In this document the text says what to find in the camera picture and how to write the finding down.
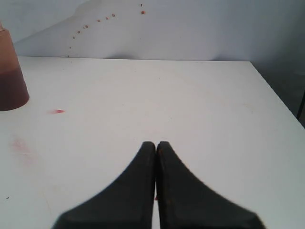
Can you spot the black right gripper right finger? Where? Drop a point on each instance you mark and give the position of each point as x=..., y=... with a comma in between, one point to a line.
x=185, y=202

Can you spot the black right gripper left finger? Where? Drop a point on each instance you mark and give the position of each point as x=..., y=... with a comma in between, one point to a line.
x=127, y=203

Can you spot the red sauce squeeze bottle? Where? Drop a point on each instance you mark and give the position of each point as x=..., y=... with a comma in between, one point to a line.
x=13, y=89

